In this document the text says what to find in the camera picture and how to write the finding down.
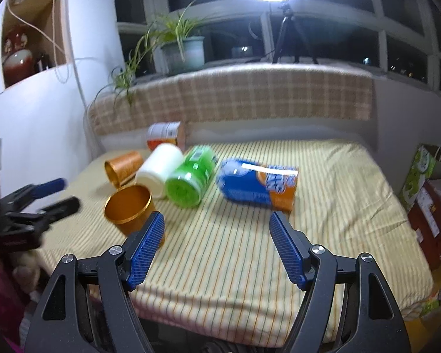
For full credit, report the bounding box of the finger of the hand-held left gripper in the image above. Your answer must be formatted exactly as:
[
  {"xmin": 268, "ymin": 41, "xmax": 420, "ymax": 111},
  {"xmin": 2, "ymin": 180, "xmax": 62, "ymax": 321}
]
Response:
[
  {"xmin": 4, "ymin": 197, "xmax": 81, "ymax": 229},
  {"xmin": 7, "ymin": 177, "xmax": 67, "ymax": 202}
]

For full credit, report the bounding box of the white cable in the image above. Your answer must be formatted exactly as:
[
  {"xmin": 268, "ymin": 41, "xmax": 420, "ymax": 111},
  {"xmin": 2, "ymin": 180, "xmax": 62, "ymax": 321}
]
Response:
[{"xmin": 0, "ymin": 0, "xmax": 96, "ymax": 155}]

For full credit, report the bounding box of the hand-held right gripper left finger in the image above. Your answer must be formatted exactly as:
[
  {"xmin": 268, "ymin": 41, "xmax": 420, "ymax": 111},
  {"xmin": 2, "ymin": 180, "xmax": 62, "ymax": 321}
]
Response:
[{"xmin": 24, "ymin": 211, "xmax": 167, "ymax": 353}]

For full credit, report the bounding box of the white plastic jar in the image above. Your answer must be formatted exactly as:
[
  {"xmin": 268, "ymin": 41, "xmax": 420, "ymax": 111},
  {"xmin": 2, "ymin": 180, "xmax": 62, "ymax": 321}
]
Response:
[{"xmin": 136, "ymin": 143, "xmax": 185, "ymax": 199}]

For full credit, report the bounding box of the red cardboard box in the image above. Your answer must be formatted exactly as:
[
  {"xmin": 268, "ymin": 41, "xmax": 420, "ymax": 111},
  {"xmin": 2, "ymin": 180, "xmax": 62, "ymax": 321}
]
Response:
[{"xmin": 408, "ymin": 178, "xmax": 441, "ymax": 270}]

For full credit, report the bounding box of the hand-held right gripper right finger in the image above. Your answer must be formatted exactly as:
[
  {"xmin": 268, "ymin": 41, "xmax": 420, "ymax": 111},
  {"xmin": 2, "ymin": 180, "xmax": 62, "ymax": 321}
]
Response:
[{"xmin": 269, "ymin": 211, "xmax": 412, "ymax": 353}]

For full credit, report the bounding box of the wooden wall shelf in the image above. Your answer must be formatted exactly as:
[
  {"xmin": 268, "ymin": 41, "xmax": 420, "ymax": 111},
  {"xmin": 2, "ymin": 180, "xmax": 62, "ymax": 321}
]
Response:
[{"xmin": 0, "ymin": 0, "xmax": 69, "ymax": 90}]

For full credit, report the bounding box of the red ceramic vase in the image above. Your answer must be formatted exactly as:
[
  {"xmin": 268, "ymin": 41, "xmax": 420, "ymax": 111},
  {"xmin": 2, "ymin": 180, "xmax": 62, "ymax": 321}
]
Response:
[{"xmin": 2, "ymin": 26, "xmax": 38, "ymax": 86}]

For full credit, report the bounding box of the black tripod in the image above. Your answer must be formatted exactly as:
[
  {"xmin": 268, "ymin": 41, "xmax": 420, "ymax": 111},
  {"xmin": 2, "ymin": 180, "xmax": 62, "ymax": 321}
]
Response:
[{"xmin": 271, "ymin": 2, "xmax": 320, "ymax": 65}]

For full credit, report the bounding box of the striped bed sheet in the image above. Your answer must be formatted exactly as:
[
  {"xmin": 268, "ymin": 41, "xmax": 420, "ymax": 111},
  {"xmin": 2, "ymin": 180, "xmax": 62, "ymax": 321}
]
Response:
[{"xmin": 37, "ymin": 139, "xmax": 435, "ymax": 347}]

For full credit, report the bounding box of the white window frame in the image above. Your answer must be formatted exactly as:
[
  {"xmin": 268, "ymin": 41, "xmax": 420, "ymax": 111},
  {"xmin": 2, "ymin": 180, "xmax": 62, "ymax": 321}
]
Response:
[{"xmin": 114, "ymin": 0, "xmax": 441, "ymax": 101}]

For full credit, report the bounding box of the green plastic jar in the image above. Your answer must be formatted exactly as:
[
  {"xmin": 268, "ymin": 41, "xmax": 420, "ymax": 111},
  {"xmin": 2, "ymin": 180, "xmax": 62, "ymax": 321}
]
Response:
[{"xmin": 165, "ymin": 145, "xmax": 219, "ymax": 207}]

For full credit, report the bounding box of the blue orange snack bag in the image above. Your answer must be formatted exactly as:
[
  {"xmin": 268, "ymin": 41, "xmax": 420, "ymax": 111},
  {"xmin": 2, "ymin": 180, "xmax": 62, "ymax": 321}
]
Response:
[{"xmin": 216, "ymin": 158, "xmax": 300, "ymax": 213}]

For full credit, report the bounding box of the person's left hand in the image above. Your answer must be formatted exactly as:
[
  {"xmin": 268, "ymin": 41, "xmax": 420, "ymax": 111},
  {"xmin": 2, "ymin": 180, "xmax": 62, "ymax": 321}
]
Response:
[{"xmin": 12, "ymin": 251, "xmax": 45, "ymax": 293}]

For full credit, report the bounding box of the green cardboard box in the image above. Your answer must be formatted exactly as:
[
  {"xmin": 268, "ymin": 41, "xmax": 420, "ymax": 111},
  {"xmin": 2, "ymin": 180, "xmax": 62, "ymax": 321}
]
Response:
[{"xmin": 400, "ymin": 144, "xmax": 441, "ymax": 207}]

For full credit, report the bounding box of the potted spider plant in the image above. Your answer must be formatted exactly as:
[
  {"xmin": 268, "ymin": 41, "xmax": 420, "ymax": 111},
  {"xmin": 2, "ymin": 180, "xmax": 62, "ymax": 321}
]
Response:
[{"xmin": 92, "ymin": 2, "xmax": 207, "ymax": 108}]

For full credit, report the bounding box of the plaid blanket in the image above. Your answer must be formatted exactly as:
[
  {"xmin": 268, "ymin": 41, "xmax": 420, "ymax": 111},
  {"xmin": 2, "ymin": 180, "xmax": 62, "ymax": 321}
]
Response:
[{"xmin": 87, "ymin": 62, "xmax": 375, "ymax": 137}]

